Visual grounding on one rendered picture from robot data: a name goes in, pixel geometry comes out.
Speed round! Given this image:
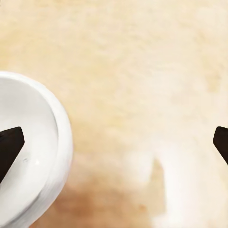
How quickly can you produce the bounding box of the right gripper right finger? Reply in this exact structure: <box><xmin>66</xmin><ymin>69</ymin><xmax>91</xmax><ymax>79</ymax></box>
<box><xmin>213</xmin><ymin>126</ymin><xmax>228</xmax><ymax>164</ymax></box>

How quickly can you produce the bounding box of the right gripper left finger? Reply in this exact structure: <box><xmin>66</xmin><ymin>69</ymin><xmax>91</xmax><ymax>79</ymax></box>
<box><xmin>0</xmin><ymin>126</ymin><xmax>25</xmax><ymax>183</ymax></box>

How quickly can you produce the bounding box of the coffee cup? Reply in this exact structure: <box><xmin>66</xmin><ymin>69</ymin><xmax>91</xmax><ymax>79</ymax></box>
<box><xmin>0</xmin><ymin>71</ymin><xmax>74</xmax><ymax>228</ymax></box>

